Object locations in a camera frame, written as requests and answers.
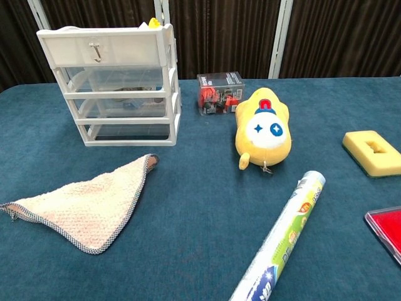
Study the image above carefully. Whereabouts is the light pink cloth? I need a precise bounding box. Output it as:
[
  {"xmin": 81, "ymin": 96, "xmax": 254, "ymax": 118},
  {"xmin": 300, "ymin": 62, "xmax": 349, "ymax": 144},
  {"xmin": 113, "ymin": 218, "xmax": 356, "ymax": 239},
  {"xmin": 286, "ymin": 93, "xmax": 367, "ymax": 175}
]
[{"xmin": 0, "ymin": 153, "xmax": 160, "ymax": 255}]

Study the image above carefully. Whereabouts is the clear box red black print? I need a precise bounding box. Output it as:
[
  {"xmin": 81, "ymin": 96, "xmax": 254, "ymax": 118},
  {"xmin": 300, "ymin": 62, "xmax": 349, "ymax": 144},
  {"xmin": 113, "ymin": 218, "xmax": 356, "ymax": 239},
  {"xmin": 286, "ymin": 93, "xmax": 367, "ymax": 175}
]
[{"xmin": 196, "ymin": 71, "xmax": 246, "ymax": 117}]

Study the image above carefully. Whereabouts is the yellow plush toy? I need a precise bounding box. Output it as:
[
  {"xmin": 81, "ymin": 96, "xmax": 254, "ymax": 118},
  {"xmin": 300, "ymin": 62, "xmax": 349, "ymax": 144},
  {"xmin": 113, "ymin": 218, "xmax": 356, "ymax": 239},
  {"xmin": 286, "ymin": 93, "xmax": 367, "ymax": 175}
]
[{"xmin": 234, "ymin": 87, "xmax": 294, "ymax": 174}]

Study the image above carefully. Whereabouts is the plastic wrap roll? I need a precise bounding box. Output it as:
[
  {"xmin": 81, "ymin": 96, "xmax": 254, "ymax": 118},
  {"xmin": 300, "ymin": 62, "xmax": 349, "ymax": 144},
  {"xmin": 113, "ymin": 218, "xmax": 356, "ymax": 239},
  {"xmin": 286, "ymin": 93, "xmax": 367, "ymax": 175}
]
[{"xmin": 228, "ymin": 170, "xmax": 326, "ymax": 301}]

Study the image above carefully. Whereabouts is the dark brown curtain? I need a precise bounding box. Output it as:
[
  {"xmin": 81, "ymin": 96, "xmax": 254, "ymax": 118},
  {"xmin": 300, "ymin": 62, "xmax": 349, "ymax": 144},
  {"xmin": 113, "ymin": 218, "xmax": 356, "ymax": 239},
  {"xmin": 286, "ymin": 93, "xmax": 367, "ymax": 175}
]
[{"xmin": 0, "ymin": 0, "xmax": 401, "ymax": 93}]

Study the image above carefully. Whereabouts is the white plastic drawer organizer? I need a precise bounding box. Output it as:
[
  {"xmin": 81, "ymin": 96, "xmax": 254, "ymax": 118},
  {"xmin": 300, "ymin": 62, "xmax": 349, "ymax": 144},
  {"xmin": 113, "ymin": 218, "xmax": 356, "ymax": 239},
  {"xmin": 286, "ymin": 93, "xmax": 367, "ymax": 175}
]
[{"xmin": 36, "ymin": 23, "xmax": 182, "ymax": 148}]

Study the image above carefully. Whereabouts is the yellow sponge with slot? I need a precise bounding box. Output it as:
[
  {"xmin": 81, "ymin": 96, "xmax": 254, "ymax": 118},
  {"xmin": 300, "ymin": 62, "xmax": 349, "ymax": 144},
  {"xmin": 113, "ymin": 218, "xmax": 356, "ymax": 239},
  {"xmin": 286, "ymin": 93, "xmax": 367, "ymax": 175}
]
[{"xmin": 341, "ymin": 130, "xmax": 401, "ymax": 179}]

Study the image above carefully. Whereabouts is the red ink pad case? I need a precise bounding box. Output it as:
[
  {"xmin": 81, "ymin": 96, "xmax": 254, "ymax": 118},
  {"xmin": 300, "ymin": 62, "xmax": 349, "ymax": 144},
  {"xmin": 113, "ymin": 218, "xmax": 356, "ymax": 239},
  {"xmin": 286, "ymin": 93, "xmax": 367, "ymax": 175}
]
[{"xmin": 364, "ymin": 206, "xmax": 401, "ymax": 267}]

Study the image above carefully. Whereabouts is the white frame post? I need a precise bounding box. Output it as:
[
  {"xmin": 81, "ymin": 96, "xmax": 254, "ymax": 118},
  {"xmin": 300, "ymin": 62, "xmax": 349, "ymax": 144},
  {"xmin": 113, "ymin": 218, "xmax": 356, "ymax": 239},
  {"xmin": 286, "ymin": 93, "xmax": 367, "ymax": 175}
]
[
  {"xmin": 27, "ymin": 0, "xmax": 53, "ymax": 31},
  {"xmin": 152, "ymin": 0, "xmax": 172, "ymax": 28},
  {"xmin": 268, "ymin": 0, "xmax": 294, "ymax": 80}
]

